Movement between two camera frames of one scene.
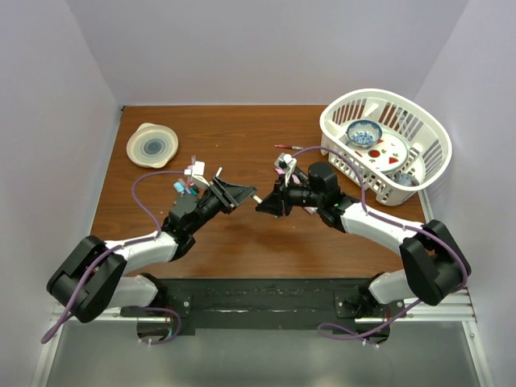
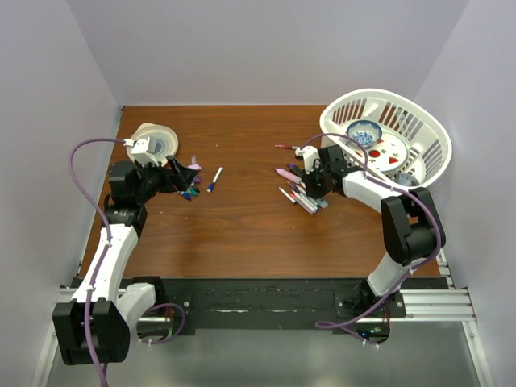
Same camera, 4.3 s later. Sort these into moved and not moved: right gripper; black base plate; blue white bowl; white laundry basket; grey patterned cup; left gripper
Moved: right gripper; left gripper
Not moved: blue white bowl; white laundry basket; black base plate; grey patterned cup
